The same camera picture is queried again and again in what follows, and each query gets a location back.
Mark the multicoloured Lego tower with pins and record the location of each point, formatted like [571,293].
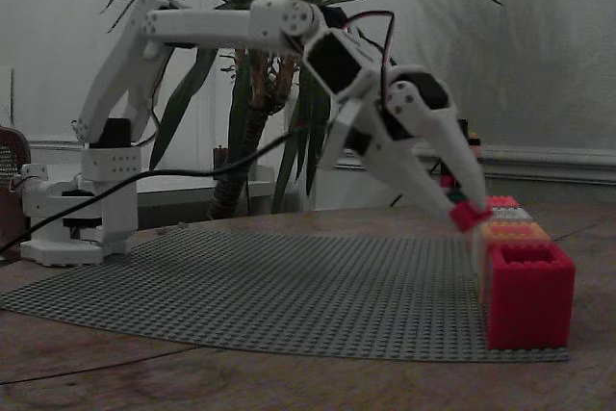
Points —
[475,146]

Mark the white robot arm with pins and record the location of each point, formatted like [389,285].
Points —
[202,26]

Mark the white gripper black servos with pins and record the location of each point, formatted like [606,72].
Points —
[391,143]

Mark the orange lego box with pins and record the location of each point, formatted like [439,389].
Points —
[517,233]

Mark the small dark box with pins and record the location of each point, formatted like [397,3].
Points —
[220,161]

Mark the grey lego box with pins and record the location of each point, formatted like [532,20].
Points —
[515,213]

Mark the red lego box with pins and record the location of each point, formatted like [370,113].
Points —
[529,305]
[503,201]

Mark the small red Lego brick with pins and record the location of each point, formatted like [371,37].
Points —
[469,218]

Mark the grey Lego baseplate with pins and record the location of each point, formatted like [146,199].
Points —
[240,286]

